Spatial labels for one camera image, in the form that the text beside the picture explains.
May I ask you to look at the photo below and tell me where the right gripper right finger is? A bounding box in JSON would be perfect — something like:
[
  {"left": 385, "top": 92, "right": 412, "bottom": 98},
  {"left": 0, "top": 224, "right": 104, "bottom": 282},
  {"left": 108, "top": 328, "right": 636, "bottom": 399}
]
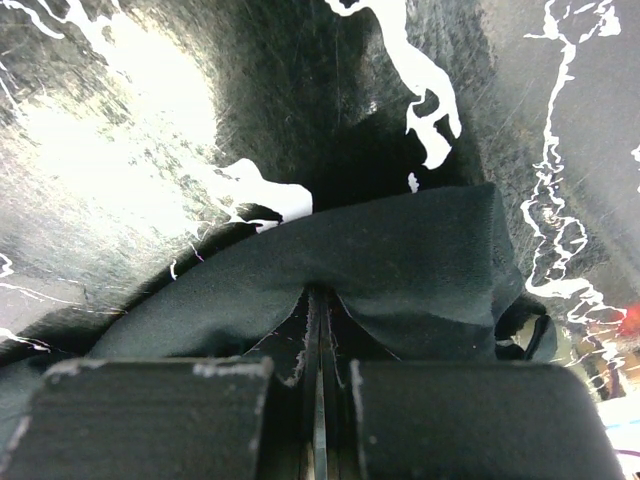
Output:
[{"left": 350, "top": 361, "right": 624, "bottom": 479}]

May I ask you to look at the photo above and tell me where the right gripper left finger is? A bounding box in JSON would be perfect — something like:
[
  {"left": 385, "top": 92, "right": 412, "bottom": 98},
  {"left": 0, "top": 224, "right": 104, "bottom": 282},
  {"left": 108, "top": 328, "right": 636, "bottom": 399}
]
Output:
[{"left": 1, "top": 359, "right": 273, "bottom": 479}]

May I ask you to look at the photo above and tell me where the black t shirt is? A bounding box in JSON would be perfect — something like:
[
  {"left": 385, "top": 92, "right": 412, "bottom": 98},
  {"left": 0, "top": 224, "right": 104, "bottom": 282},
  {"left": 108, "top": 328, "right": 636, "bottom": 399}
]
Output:
[{"left": 0, "top": 182, "right": 559, "bottom": 451}]

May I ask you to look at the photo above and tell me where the black marble pattern mat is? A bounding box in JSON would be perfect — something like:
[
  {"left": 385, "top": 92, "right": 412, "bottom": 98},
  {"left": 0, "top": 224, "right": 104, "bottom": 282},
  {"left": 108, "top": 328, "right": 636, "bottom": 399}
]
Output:
[{"left": 1, "top": 1, "right": 639, "bottom": 400}]

